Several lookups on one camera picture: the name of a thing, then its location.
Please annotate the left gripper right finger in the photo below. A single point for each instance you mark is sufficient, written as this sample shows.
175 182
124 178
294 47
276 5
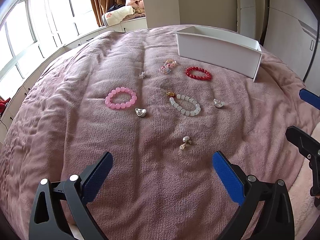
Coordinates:
276 218

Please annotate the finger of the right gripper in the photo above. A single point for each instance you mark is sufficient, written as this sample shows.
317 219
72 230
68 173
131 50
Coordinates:
309 148
310 98

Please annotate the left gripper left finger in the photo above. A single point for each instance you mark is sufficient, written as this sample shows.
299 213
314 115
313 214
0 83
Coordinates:
48 220

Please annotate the pearl earring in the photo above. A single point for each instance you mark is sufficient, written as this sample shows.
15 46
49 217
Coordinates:
186 142

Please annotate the silver ingot right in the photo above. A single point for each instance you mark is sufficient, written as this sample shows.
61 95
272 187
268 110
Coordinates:
218 103

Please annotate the silver ingot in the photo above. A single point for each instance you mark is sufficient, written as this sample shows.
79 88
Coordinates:
218 103
140 112

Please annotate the white storage box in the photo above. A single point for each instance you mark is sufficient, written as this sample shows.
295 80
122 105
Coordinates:
222 48

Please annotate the silver ingot left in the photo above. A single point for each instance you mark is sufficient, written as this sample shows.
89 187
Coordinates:
140 112

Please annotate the pink bed blanket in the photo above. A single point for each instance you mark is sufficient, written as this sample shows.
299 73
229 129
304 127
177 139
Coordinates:
84 104

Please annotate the silver crystal brooch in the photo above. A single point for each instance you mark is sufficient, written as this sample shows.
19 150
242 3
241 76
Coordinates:
142 75

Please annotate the pile of folded bedding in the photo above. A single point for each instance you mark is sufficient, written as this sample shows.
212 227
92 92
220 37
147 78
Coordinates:
121 13

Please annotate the window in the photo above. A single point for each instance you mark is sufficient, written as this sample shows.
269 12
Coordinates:
34 30

